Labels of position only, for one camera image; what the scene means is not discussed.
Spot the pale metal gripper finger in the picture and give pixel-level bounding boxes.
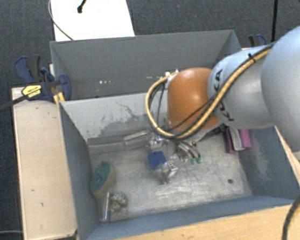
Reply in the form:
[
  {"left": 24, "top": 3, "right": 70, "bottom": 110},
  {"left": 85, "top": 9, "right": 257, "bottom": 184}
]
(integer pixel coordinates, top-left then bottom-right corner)
[
  {"left": 157, "top": 160, "right": 181, "bottom": 186},
  {"left": 146, "top": 136, "right": 169, "bottom": 155}
]

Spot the blue block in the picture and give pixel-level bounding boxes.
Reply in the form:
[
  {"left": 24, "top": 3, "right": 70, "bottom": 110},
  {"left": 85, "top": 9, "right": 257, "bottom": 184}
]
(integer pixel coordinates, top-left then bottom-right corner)
[{"left": 146, "top": 150, "right": 168, "bottom": 171}]

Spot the grey metal bin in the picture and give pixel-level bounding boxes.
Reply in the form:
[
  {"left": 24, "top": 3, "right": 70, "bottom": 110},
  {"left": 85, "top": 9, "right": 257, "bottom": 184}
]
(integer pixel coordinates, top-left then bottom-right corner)
[{"left": 49, "top": 13, "right": 300, "bottom": 240}]

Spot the dark grey flat block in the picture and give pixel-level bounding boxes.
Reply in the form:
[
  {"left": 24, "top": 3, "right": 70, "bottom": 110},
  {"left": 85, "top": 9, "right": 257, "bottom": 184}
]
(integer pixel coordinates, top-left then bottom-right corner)
[{"left": 87, "top": 134, "right": 125, "bottom": 153}]

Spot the purple and pink cloth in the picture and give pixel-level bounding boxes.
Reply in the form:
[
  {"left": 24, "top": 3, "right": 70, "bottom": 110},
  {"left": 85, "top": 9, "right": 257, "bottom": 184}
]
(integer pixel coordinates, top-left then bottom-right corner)
[{"left": 223, "top": 125, "right": 254, "bottom": 154}]

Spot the grey-green mottled lump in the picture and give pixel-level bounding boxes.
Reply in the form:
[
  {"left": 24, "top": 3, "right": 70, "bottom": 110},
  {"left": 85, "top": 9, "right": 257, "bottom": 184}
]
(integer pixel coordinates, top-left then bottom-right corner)
[{"left": 108, "top": 191, "right": 130, "bottom": 213}]

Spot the green and tan sponge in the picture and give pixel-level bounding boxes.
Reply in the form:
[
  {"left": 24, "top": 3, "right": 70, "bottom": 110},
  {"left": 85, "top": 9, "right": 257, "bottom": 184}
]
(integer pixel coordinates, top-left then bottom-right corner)
[{"left": 86, "top": 159, "right": 120, "bottom": 200}]

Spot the clear glass tube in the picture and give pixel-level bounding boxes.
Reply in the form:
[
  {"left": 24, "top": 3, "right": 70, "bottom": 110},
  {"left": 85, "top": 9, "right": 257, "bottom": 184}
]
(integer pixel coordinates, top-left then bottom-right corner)
[{"left": 95, "top": 191, "right": 114, "bottom": 224}]

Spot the pale wood board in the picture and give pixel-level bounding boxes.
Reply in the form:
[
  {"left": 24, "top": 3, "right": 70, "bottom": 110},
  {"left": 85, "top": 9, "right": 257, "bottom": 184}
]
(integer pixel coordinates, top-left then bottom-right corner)
[{"left": 4, "top": 81, "right": 80, "bottom": 240}]

